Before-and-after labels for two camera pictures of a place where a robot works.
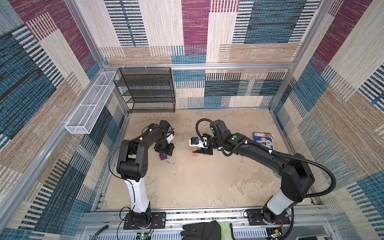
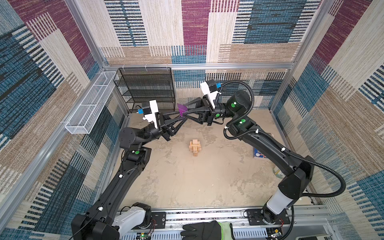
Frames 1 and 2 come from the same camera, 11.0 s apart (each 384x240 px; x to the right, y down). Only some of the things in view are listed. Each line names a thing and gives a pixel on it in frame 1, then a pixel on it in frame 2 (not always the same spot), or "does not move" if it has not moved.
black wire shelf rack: x=147 y=89 does not move
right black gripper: x=206 y=151 to x=209 y=110
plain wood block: x=194 y=148 does not move
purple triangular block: x=163 y=156 to x=182 y=108
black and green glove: x=209 y=230 does not move
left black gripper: x=168 y=151 to x=165 y=128
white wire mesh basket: x=83 y=119 does not move
